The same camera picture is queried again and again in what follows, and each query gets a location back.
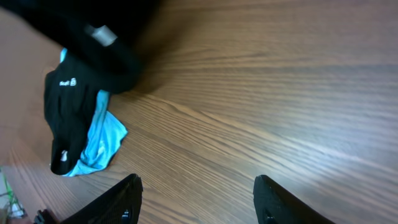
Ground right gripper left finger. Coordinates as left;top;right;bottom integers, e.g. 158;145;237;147
63;174;143;224

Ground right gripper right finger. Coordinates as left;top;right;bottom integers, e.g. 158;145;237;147
253;175;333;224

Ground black t-shirt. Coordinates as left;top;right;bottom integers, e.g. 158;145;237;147
1;0;160;94

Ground light blue garment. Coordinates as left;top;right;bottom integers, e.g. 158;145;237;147
60;49;127;177

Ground black logo garment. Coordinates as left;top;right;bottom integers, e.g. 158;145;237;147
44;53;100;175

